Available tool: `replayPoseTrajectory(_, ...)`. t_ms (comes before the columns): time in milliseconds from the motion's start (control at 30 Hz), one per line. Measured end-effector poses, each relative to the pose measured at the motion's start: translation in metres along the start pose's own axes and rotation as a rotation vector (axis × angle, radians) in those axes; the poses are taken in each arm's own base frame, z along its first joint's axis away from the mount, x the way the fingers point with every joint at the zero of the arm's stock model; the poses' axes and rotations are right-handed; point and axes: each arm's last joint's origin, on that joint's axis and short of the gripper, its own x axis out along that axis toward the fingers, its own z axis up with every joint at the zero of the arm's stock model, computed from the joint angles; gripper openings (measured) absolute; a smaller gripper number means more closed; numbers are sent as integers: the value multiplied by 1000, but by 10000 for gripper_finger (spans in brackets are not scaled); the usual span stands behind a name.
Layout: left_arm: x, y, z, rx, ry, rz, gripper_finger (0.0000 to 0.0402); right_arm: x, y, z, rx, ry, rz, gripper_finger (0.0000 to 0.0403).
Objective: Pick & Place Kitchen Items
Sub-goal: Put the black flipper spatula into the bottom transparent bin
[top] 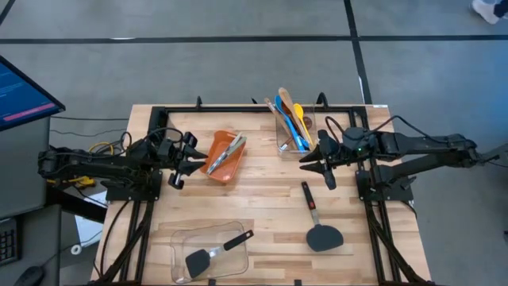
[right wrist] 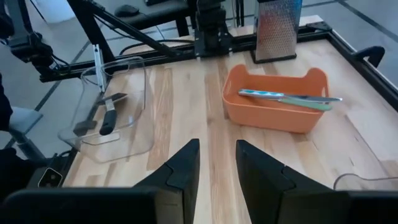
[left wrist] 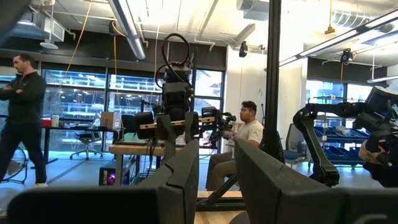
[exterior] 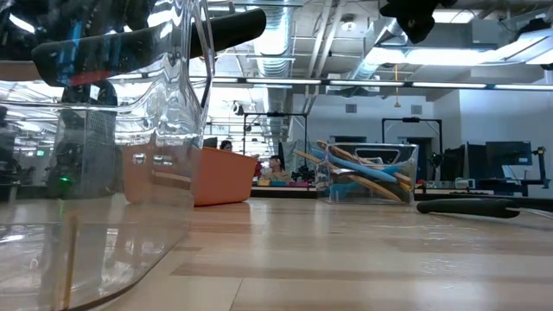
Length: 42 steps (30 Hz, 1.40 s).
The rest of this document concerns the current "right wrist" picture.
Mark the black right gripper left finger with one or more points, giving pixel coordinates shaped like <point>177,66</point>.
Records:
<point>124,205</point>

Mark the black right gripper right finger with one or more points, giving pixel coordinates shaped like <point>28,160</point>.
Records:
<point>280,199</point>

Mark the large clear plastic bin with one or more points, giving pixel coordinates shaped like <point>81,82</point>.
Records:
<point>124,146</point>

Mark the orange plastic bin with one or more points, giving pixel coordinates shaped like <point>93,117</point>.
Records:
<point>264,115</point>

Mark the rectangular black spatula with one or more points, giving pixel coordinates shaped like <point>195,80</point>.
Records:
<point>108,121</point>

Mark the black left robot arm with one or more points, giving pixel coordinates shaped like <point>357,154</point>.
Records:
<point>211,15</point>

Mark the person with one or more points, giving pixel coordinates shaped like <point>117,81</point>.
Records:
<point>12,174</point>

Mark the grey stool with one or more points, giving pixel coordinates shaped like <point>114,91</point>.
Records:
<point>23,119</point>

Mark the silver metal bar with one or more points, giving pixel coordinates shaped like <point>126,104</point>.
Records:
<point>99,68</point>

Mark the black computer mouse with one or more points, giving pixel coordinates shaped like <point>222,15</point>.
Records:
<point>126,11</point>

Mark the grey desk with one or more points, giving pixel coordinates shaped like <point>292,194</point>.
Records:
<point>161,14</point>

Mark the black table camera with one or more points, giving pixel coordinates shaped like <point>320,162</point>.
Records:
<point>49,178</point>

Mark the black aluminium table frame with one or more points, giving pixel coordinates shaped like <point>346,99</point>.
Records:
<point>357,56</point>

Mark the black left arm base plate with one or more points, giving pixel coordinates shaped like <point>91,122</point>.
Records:
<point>213,43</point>

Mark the black frame bracket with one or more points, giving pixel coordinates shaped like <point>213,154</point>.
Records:
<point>371,54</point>

